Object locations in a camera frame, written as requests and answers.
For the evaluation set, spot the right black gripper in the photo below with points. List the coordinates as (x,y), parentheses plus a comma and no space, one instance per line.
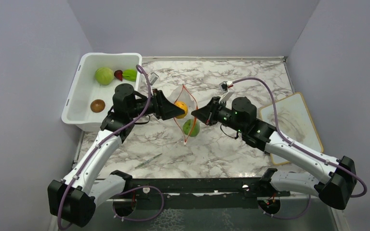
(207,114)

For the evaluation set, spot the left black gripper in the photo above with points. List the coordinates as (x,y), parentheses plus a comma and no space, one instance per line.
(165,109)

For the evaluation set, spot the clear zip bag orange zipper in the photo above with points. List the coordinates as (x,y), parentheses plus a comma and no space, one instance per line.
(183,98)

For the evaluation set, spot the green custard apple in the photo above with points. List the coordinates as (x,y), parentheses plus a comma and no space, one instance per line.
(191,128)

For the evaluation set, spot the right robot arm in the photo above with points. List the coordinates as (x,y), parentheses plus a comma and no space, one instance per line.
(330,179)

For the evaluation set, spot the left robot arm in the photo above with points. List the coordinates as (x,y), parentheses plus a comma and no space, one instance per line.
(76,197)

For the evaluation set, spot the green star fruit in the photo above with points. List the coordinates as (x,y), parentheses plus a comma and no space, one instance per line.
(130,75)

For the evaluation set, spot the green pen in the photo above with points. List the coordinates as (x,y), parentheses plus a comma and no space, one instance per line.
(148,161)

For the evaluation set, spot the dark red fig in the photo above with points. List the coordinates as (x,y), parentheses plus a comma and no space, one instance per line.
(118,74)

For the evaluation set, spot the brown round fruit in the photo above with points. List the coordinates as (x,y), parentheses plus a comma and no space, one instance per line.
(97,106)

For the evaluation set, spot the green cabbage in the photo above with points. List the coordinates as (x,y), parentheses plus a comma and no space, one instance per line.
(104,75)

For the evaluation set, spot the white plastic bin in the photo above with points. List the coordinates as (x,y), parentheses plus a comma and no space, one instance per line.
(85,88)

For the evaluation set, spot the white cutting board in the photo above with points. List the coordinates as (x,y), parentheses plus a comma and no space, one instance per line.
(295,121)

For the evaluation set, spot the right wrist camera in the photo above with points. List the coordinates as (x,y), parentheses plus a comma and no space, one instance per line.
(226,88)

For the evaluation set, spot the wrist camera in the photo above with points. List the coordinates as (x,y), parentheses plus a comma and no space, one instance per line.
(226,88)
(153,78)

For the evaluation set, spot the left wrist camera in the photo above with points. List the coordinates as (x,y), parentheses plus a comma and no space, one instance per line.
(153,78)

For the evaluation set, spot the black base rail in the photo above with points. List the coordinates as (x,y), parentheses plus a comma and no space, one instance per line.
(194,193)

